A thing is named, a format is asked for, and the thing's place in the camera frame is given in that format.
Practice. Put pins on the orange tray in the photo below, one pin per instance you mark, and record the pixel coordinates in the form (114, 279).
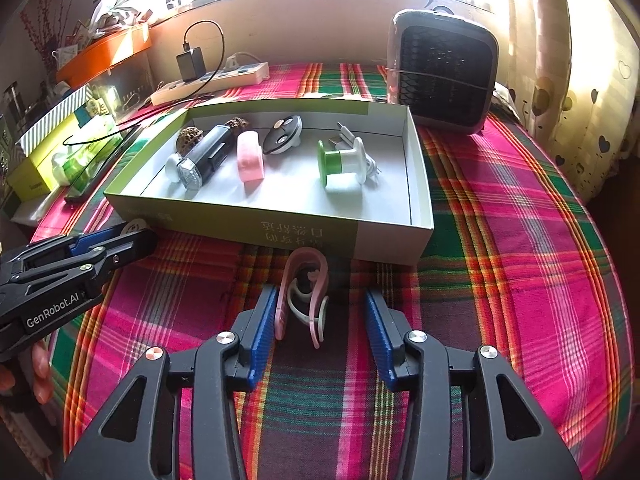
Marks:
(100, 57)

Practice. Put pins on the grey fan heater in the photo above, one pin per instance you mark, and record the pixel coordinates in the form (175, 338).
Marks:
(445, 70)

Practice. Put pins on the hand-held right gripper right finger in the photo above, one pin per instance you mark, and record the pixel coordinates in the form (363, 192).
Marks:
(377, 340)

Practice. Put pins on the yellow-green cardboard box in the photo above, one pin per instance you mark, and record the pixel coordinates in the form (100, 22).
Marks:
(30, 180)

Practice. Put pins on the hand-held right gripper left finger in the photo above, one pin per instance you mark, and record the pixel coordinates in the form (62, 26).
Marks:
(262, 332)

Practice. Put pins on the white plastic bag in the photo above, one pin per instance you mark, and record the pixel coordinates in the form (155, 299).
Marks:
(115, 7)

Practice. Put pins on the green and white spool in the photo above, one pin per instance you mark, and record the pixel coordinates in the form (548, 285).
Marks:
(330, 162)

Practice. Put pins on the pink and green plaid tablecloth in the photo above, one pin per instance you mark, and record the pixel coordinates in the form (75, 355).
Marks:
(500, 270)

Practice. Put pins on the white power plug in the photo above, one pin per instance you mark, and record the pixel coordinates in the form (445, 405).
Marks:
(235, 62)

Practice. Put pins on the white power strip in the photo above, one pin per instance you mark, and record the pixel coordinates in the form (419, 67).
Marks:
(235, 80)

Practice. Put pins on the pink case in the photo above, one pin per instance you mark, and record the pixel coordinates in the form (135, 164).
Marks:
(250, 157)

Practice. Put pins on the black and white round device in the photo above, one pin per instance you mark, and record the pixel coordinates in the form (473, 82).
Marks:
(282, 135)

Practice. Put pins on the black charger adapter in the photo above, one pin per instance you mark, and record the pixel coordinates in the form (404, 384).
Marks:
(191, 65)

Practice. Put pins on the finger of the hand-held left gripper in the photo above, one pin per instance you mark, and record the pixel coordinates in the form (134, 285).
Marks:
(135, 245)
(95, 241)

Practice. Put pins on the black flashlight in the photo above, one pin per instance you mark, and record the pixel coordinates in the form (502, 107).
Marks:
(210, 152)

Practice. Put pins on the deeply pitted brown walnut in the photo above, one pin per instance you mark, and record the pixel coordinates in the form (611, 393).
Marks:
(190, 140)

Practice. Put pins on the dried twig decoration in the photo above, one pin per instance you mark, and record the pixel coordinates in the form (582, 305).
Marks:
(42, 35)

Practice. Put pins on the person's left hand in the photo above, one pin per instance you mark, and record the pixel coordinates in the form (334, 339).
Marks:
(42, 370)

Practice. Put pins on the green plastic bottle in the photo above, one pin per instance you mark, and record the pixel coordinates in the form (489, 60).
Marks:
(75, 160)

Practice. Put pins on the cream heart print curtain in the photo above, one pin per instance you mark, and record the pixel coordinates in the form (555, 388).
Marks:
(575, 85)

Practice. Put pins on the pink and white ear hook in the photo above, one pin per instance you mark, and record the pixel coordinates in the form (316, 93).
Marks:
(282, 300)

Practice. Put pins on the green and white cardboard box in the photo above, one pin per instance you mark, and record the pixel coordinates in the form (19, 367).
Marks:
(390, 240)

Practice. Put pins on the striped gift box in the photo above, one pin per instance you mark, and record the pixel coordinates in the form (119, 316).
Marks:
(50, 120)

